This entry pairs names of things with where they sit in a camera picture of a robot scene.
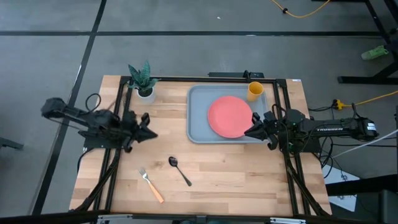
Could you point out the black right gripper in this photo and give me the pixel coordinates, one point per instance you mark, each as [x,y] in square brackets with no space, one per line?
[270,127]

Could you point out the grey plastic tray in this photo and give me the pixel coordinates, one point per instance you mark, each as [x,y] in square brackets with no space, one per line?
[197,124]

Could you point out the silver bracket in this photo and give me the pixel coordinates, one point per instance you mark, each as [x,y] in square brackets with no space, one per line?
[115,217]
[287,221]

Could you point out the black spoon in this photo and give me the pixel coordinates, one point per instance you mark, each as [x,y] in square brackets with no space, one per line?
[173,161]

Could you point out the black cart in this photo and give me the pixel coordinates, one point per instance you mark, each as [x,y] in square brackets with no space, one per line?
[388,205]

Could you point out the pink plastic plate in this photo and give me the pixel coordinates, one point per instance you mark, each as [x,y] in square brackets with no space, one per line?
[228,116]

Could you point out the white paper sheet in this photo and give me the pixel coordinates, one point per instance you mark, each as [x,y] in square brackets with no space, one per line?
[337,177]

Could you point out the green snake plant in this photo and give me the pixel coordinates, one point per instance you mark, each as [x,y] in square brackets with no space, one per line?
[143,77]

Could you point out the grey furniture foot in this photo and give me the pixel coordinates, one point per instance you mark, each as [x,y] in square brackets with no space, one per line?
[9,143]

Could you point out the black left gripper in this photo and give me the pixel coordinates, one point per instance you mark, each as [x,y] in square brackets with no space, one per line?
[133,124]

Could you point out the black aluminium table frame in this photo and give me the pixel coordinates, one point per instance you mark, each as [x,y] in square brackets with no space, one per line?
[186,79]

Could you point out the yellow plastic cup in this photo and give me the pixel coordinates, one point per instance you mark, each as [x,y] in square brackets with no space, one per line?
[255,91]

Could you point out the white plant pot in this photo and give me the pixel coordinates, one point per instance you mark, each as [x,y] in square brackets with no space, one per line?
[148,99]

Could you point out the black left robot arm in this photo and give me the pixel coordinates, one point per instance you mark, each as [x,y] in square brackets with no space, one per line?
[77,116]

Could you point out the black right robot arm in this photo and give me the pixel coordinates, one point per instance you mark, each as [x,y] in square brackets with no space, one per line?
[329,129]

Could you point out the green soft object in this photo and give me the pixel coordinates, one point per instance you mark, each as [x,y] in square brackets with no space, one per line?
[374,53]

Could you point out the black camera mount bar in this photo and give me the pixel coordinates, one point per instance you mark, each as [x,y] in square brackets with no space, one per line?
[227,74]

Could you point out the black table stand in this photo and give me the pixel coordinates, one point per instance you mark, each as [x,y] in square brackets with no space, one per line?
[357,80]

